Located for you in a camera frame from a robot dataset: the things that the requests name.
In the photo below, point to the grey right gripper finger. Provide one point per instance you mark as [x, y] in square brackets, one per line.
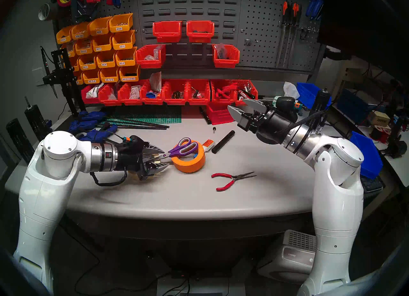
[255, 104]
[239, 114]

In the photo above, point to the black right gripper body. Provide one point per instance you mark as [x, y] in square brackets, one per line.
[271, 126]

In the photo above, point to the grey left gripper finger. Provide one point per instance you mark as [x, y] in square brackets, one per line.
[155, 149]
[156, 170]

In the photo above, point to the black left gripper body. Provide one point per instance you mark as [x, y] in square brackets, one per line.
[127, 159]

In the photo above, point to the orange tape roll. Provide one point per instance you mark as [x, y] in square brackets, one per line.
[188, 167]

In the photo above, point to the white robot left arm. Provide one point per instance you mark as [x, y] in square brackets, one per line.
[41, 196]

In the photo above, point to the silver pegboard hook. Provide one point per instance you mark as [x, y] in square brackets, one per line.
[248, 42]

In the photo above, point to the grey metal pegboard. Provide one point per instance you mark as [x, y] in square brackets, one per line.
[191, 4]

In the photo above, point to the red and black marker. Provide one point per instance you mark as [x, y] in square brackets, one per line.
[247, 94]

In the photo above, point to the red parts bin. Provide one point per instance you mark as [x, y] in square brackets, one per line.
[88, 99]
[167, 33]
[127, 101]
[152, 101]
[150, 62]
[220, 102]
[198, 101]
[219, 116]
[200, 33]
[252, 89]
[107, 100]
[175, 101]
[226, 62]

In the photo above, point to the thin black rod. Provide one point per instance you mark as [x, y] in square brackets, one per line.
[153, 124]
[150, 127]

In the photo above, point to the short black rod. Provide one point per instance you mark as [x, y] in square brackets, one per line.
[223, 142]

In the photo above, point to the black marker pen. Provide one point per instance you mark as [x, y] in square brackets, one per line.
[204, 114]

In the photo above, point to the green cutting mat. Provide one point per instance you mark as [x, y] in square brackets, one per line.
[159, 114]

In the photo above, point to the Kimtech tissue box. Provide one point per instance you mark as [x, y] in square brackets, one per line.
[290, 90]

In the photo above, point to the blue bar clamp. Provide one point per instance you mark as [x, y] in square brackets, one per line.
[97, 134]
[75, 126]
[88, 115]

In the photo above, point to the white glue bottle orange label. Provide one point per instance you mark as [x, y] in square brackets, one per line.
[208, 144]

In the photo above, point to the blue plastic bin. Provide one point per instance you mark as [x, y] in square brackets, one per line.
[308, 94]
[367, 157]

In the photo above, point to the small blue part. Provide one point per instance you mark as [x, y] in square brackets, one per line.
[150, 94]

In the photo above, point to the small clear screw packet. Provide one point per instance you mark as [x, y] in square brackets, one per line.
[135, 91]

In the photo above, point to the bag of black parts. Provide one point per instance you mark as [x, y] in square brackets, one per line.
[222, 50]

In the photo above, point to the silver manual bag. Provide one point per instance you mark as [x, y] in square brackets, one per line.
[156, 81]

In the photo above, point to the white crumpled packet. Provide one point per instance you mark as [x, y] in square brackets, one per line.
[94, 90]

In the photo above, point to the orange bin labelled M4-0.7 HEX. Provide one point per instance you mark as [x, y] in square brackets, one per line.
[129, 75]

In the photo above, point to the black carabiner hook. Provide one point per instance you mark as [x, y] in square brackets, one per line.
[303, 34]

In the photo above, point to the orange bin labelled M2.5-5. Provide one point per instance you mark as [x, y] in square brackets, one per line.
[109, 76]

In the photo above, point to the dark blue storage crate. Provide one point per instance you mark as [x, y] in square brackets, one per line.
[354, 102]

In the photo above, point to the orange bin labelled M2.5-6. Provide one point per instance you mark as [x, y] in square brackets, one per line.
[91, 78]

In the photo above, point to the silver tool holder rack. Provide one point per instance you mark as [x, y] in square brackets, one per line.
[306, 29]

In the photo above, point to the black metal stand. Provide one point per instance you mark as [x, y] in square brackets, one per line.
[68, 87]

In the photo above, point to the orange parts bin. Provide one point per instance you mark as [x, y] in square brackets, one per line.
[79, 78]
[75, 63]
[68, 48]

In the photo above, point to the orange bin labelled M3-6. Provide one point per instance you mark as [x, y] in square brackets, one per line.
[126, 59]

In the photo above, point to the clear plastic parts bag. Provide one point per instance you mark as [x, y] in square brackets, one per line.
[154, 54]

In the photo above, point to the orange bin labelled M3-8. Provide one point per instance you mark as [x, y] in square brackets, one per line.
[106, 61]

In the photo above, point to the orange bin labelled M3-12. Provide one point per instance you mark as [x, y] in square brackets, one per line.
[87, 63]

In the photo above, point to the small cardboard box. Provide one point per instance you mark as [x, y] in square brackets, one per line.
[379, 118]

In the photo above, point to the blue hanging spring clamp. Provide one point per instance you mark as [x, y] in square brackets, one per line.
[319, 2]
[310, 7]

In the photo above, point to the orange bin labelled M3-4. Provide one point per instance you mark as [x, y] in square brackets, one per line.
[123, 42]

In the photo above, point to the black keyboard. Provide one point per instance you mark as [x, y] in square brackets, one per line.
[372, 185]

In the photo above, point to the orange bin labelled M4-6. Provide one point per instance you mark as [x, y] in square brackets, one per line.
[102, 45]

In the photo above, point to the orange bin labelled M4X4X6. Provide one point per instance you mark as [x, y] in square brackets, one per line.
[83, 48]

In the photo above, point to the orange bin labelled M3X6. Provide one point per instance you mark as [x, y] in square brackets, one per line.
[120, 25]

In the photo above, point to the black soldering iron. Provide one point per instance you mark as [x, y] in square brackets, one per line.
[44, 60]

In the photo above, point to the white air purifier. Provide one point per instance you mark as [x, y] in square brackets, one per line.
[287, 257]

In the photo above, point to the orange bin labelled M3X8 BAD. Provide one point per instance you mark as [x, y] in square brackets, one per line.
[80, 32]

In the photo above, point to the orange bin labelled M3X5X4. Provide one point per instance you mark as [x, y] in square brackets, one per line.
[63, 36]

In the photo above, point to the black monitor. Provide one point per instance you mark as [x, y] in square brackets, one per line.
[361, 10]

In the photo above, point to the dark metal C-clamp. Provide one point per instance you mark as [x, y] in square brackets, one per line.
[80, 10]

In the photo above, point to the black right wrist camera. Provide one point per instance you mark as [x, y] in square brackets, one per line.
[286, 104]

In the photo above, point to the grey duct tape roll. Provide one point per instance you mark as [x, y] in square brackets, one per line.
[48, 10]

